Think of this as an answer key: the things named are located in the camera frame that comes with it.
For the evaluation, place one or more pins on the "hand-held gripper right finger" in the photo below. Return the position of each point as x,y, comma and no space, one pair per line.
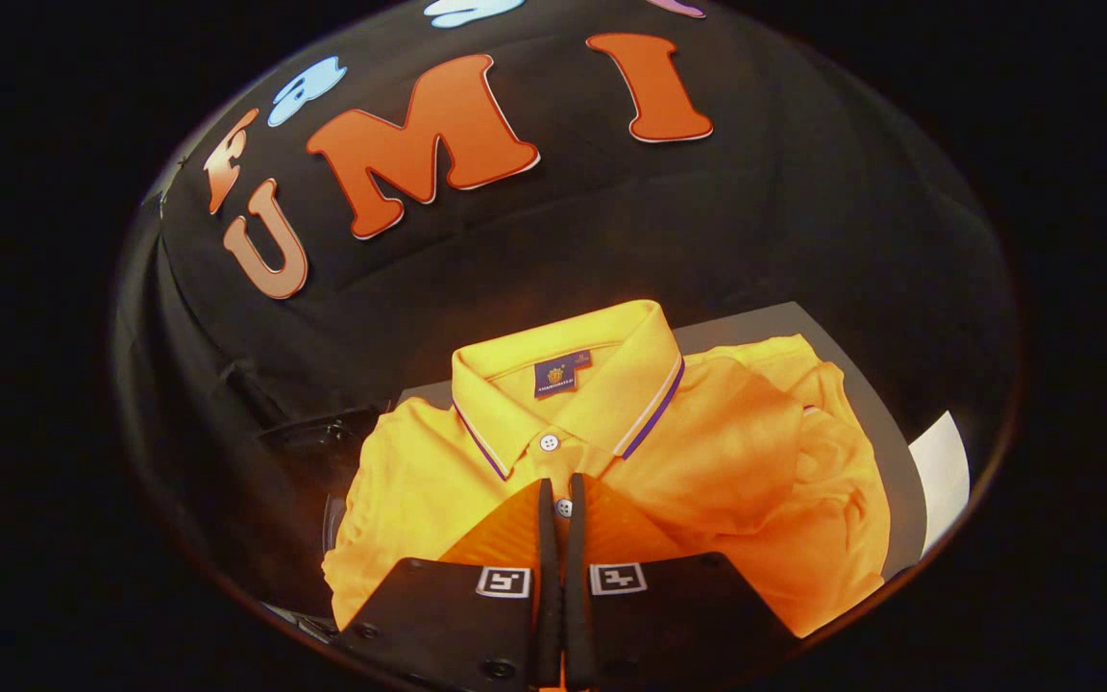
578,577

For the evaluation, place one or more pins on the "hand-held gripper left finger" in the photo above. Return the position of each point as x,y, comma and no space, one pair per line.
548,577

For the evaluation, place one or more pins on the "yellow polo shirt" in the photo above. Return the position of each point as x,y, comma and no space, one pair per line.
707,452

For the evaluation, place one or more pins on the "grey washing machine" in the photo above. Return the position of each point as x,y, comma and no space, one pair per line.
304,461

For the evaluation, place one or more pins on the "white paper sheet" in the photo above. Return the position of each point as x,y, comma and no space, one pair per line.
943,471

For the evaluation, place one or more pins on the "black backdrop cloth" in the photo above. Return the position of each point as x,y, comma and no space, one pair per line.
755,211

